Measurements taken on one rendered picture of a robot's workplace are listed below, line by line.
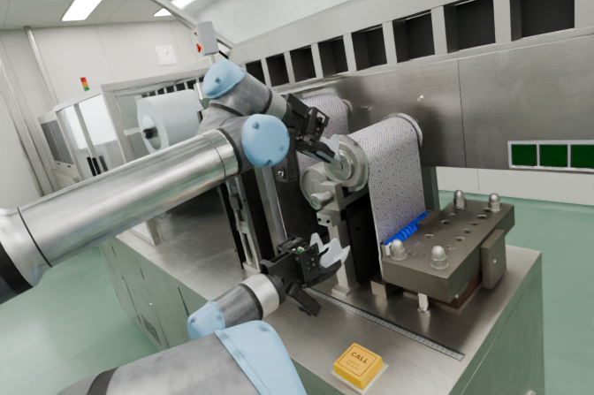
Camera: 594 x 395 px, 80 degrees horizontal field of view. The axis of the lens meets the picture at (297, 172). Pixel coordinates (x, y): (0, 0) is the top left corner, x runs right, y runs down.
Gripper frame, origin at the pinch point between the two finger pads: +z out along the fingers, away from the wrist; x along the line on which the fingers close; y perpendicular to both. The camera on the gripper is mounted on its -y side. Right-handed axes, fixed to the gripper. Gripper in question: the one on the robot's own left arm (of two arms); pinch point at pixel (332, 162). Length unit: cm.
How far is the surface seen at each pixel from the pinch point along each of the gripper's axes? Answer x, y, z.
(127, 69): 551, 160, 58
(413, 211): -5.5, -1.9, 31.0
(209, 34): 52, 35, -20
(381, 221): -5.5, -8.7, 17.5
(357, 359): -15.1, -38.4, 8.1
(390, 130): -3.5, 14.8, 13.4
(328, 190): 4.2, -5.5, 5.8
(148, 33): 551, 231, 62
